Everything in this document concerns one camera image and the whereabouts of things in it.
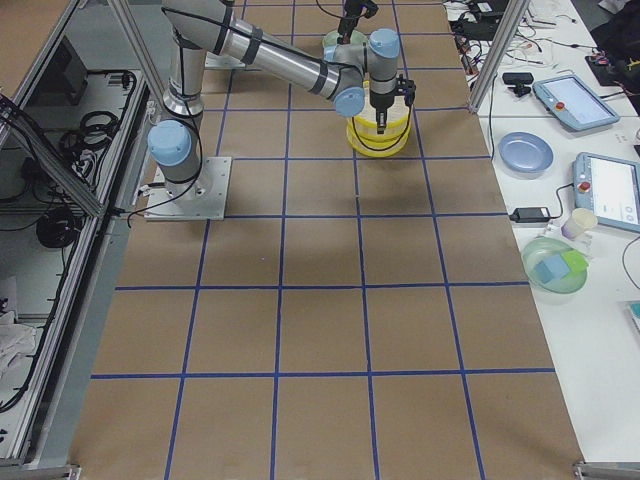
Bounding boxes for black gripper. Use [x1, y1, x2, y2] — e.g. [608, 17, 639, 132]
[370, 92, 391, 135]
[339, 0, 378, 35]

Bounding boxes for yellow steamer basket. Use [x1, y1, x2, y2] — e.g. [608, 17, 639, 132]
[347, 81, 409, 142]
[346, 125, 410, 158]

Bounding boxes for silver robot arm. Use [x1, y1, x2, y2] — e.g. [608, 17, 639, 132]
[161, 1, 415, 134]

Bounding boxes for pale green plate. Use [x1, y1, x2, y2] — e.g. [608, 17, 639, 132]
[322, 28, 369, 51]

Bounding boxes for black webcam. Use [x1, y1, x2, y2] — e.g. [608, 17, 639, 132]
[502, 72, 534, 98]

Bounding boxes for blue plate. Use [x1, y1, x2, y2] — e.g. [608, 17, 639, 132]
[498, 131, 554, 180]

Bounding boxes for black power adapter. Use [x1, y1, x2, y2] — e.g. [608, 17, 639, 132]
[509, 207, 552, 224]

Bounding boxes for far teach pendant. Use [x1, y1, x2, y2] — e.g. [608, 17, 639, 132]
[532, 75, 620, 131]

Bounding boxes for teach pendant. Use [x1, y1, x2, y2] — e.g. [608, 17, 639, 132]
[572, 152, 639, 233]
[532, 75, 620, 131]

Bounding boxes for paper cup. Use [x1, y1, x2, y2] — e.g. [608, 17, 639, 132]
[561, 208, 598, 240]

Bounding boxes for blue foam block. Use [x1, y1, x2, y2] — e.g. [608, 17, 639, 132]
[532, 254, 569, 284]

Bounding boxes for green glass bowl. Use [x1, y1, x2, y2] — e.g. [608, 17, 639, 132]
[521, 237, 589, 294]

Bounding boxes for near teach pendant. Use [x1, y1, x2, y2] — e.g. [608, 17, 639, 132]
[572, 152, 639, 233]

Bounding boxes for green foam block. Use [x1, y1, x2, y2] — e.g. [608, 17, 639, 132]
[560, 249, 589, 274]

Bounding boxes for white crumpled cloth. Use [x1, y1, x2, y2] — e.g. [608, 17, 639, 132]
[0, 277, 39, 381]

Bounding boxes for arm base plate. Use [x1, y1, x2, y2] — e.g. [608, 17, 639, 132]
[204, 52, 246, 70]
[143, 157, 232, 221]

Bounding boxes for aluminium frame post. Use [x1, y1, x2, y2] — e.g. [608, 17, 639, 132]
[468, 0, 530, 113]

